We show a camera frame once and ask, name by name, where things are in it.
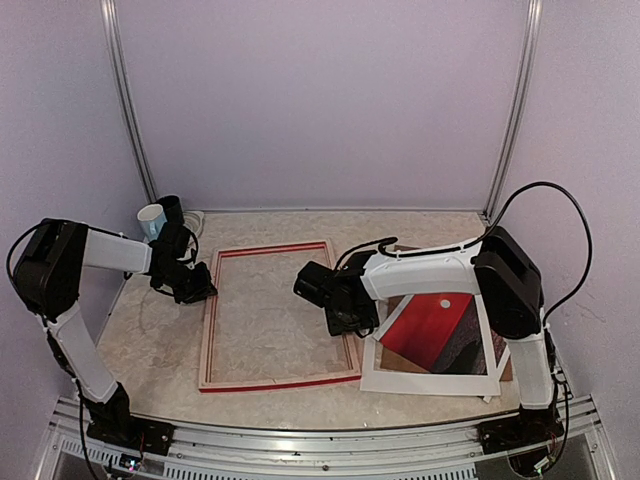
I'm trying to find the light blue mug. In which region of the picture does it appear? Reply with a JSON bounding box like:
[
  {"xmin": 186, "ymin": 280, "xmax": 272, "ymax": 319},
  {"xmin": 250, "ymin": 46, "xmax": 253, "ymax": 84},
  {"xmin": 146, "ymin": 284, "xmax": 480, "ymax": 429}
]
[{"xmin": 136, "ymin": 203, "xmax": 167, "ymax": 241}]

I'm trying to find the red and black photo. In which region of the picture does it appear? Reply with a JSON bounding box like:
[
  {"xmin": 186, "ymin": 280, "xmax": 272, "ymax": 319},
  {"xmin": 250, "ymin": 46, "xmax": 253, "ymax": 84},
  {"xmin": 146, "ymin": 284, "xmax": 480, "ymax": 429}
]
[{"xmin": 373, "ymin": 293, "xmax": 511, "ymax": 386}]

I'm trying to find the white photo mat border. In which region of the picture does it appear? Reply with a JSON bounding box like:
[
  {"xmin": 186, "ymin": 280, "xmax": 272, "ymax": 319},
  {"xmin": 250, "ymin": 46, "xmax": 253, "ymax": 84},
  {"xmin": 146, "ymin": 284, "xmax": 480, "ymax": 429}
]
[{"xmin": 358, "ymin": 294, "xmax": 503, "ymax": 400}]

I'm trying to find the brown cardboard backing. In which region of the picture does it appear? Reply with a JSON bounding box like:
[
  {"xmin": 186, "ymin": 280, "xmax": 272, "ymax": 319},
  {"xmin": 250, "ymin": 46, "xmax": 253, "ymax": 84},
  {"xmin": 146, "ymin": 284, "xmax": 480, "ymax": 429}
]
[{"xmin": 376, "ymin": 294, "xmax": 487, "ymax": 376}]

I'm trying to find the right aluminium corner post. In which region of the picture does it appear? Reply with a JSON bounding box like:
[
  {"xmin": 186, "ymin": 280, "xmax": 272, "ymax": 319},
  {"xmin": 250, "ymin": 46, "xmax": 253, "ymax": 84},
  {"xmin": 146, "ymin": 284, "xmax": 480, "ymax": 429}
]
[{"xmin": 483, "ymin": 0, "xmax": 543, "ymax": 221}]

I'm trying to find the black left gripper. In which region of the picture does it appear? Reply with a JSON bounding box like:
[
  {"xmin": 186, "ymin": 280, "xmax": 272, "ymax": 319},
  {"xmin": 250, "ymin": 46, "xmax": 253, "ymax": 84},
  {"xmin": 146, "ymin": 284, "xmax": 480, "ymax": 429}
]
[{"xmin": 154, "ymin": 262, "xmax": 214, "ymax": 305}]

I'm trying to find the aluminium front rail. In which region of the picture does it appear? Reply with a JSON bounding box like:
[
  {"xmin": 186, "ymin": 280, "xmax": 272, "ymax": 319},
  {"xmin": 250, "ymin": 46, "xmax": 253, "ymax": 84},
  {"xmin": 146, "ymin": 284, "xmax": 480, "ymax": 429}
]
[{"xmin": 39, "ymin": 399, "xmax": 616, "ymax": 480}]

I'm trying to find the aluminium corner post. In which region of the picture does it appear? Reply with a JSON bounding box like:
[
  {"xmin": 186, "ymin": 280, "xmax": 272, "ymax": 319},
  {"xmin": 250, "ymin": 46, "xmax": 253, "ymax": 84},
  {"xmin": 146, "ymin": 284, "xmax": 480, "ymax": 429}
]
[
  {"xmin": 99, "ymin": 0, "xmax": 158, "ymax": 203},
  {"xmin": 483, "ymin": 0, "xmax": 543, "ymax": 221}
]

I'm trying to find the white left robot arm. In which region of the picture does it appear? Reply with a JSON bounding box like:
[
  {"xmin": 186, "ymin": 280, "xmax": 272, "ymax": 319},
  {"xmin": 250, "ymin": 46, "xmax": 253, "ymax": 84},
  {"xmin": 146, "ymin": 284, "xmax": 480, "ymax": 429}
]
[{"xmin": 6, "ymin": 218, "xmax": 217, "ymax": 445}]

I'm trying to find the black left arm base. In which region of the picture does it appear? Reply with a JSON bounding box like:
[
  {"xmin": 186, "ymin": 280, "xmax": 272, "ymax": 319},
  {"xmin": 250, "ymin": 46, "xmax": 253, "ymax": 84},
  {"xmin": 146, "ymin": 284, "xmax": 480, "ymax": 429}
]
[{"xmin": 87, "ymin": 417, "xmax": 175, "ymax": 456}]

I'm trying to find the dark green mug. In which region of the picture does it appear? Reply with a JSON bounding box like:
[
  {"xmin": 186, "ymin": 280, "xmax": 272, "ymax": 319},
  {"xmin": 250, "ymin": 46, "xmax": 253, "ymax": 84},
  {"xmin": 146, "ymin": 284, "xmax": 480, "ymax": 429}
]
[{"xmin": 156, "ymin": 195, "xmax": 184, "ymax": 225}]

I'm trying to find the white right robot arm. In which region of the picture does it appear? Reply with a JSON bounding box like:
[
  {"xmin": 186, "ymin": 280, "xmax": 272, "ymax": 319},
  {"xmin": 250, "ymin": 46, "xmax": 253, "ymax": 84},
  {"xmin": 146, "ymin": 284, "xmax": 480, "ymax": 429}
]
[{"xmin": 293, "ymin": 222, "xmax": 580, "ymax": 444}]

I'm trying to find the red wooden picture frame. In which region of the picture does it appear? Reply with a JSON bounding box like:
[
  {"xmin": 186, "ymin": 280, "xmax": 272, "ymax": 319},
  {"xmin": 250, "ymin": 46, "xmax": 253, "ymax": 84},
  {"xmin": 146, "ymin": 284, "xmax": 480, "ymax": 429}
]
[{"xmin": 197, "ymin": 238, "xmax": 362, "ymax": 395}]

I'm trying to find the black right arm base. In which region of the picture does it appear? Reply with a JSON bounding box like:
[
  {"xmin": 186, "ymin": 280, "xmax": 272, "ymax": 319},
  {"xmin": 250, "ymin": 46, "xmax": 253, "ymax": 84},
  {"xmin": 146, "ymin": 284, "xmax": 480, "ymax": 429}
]
[{"xmin": 477, "ymin": 405, "xmax": 565, "ymax": 455}]

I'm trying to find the left aluminium corner post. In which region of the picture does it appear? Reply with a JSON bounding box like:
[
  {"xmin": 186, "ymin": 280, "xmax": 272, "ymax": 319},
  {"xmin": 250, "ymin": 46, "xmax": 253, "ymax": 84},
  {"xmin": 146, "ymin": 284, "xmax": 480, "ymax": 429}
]
[{"xmin": 99, "ymin": 0, "xmax": 158, "ymax": 203}]

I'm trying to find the white round plate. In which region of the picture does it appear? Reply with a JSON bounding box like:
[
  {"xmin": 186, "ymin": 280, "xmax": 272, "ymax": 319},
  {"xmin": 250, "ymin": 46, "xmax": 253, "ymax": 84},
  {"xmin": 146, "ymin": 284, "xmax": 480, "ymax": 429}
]
[{"xmin": 183, "ymin": 210, "xmax": 205, "ymax": 238}]

